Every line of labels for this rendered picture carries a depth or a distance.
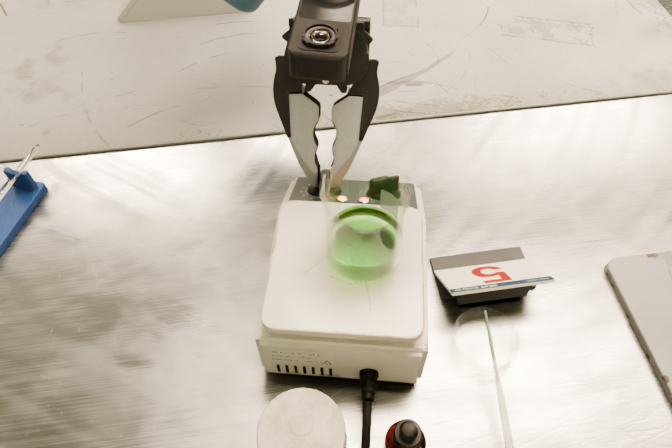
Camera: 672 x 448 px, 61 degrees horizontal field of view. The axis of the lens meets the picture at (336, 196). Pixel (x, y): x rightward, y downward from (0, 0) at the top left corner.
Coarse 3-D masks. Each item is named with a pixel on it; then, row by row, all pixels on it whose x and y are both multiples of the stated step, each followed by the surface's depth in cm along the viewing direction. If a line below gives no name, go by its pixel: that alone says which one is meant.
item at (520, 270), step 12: (504, 264) 53; (516, 264) 53; (528, 264) 52; (444, 276) 51; (456, 276) 51; (468, 276) 51; (480, 276) 51; (492, 276) 50; (504, 276) 50; (516, 276) 50; (528, 276) 49; (540, 276) 49
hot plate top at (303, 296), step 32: (288, 224) 47; (320, 224) 46; (416, 224) 46; (288, 256) 45; (320, 256) 45; (416, 256) 44; (288, 288) 43; (320, 288) 43; (352, 288) 43; (384, 288) 43; (416, 288) 43; (288, 320) 41; (320, 320) 41; (352, 320) 41; (384, 320) 41; (416, 320) 41
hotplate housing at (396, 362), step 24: (288, 192) 55; (264, 288) 45; (264, 336) 42; (288, 336) 42; (312, 336) 42; (264, 360) 45; (288, 360) 44; (312, 360) 44; (336, 360) 43; (360, 360) 43; (384, 360) 43; (408, 360) 42
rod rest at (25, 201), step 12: (24, 180) 58; (12, 192) 59; (24, 192) 59; (36, 192) 59; (0, 204) 58; (12, 204) 58; (24, 204) 58; (36, 204) 59; (0, 216) 57; (12, 216) 57; (24, 216) 58; (0, 228) 56; (12, 228) 56; (0, 240) 55; (0, 252) 55
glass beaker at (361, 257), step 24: (336, 168) 40; (360, 168) 41; (384, 168) 41; (336, 192) 42; (360, 192) 43; (384, 192) 43; (408, 192) 39; (336, 216) 37; (336, 240) 39; (360, 240) 38; (384, 240) 38; (336, 264) 42; (360, 264) 40; (384, 264) 41
